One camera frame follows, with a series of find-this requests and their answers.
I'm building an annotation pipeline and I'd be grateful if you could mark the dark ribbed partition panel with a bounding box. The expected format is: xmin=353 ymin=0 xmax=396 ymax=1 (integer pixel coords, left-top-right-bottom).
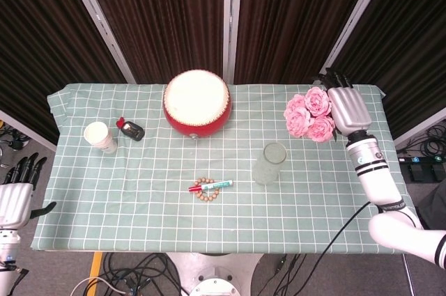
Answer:
xmin=61 ymin=0 xmax=235 ymax=85
xmin=312 ymin=0 xmax=446 ymax=146
xmin=0 ymin=0 xmax=137 ymax=153
xmin=224 ymin=0 xmax=399 ymax=86

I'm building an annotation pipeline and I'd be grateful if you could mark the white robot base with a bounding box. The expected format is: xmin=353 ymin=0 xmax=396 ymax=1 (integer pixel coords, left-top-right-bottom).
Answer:
xmin=166 ymin=252 xmax=265 ymax=296

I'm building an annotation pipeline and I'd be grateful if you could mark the black cable tangle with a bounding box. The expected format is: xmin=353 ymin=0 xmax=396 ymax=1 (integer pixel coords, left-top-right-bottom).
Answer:
xmin=397 ymin=118 xmax=446 ymax=158
xmin=0 ymin=118 xmax=31 ymax=169

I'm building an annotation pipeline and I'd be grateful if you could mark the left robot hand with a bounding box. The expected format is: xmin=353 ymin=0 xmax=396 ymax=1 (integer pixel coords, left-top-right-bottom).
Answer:
xmin=0 ymin=152 xmax=58 ymax=231

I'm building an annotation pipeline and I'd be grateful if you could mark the white floor cable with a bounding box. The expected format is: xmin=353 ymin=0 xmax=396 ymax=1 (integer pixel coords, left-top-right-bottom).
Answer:
xmin=70 ymin=276 xmax=127 ymax=296

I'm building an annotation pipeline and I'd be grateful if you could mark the yellow floor tape strip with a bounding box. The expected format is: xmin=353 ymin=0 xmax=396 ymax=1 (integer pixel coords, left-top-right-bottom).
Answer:
xmin=88 ymin=251 xmax=105 ymax=296

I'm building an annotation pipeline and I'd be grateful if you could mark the black foot pedal unit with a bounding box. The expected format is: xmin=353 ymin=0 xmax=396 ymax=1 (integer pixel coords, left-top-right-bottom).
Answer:
xmin=398 ymin=154 xmax=446 ymax=182

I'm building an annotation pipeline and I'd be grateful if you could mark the black ink bottle red cap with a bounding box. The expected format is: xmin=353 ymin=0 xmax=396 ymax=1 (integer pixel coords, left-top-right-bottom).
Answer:
xmin=115 ymin=116 xmax=146 ymax=143

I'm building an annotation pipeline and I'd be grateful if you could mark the black floor cable bundle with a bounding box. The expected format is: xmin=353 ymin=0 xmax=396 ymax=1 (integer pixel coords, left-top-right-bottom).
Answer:
xmin=100 ymin=251 xmax=183 ymax=296

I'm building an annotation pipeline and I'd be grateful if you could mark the stack of paper cups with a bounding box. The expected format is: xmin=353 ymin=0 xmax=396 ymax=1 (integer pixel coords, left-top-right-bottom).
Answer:
xmin=83 ymin=120 xmax=118 ymax=155

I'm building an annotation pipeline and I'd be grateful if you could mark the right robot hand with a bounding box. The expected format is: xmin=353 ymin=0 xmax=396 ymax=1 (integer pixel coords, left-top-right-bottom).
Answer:
xmin=318 ymin=67 xmax=374 ymax=136

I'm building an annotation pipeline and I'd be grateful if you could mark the wooden bead bracelet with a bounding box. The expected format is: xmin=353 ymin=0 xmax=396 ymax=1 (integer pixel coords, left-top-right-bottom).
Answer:
xmin=194 ymin=177 xmax=222 ymax=203

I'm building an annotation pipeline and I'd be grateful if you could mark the clear textured glass vase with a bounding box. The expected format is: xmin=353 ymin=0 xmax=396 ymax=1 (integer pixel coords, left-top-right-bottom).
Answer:
xmin=253 ymin=141 xmax=289 ymax=186

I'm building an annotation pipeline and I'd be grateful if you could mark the white marker pen red cap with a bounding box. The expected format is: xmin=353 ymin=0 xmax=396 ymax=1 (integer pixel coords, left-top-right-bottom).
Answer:
xmin=187 ymin=179 xmax=234 ymax=194

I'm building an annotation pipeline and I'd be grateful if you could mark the red drum white skin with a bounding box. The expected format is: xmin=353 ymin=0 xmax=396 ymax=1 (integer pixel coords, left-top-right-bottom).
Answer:
xmin=162 ymin=69 xmax=231 ymax=140

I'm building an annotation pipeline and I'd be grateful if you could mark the green checked tablecloth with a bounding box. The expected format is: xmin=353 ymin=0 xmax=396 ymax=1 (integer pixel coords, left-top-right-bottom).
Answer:
xmin=30 ymin=82 xmax=417 ymax=255

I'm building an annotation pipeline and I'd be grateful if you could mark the pink artificial rose bouquet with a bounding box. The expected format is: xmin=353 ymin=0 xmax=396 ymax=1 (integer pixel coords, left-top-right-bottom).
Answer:
xmin=282 ymin=72 xmax=339 ymax=144

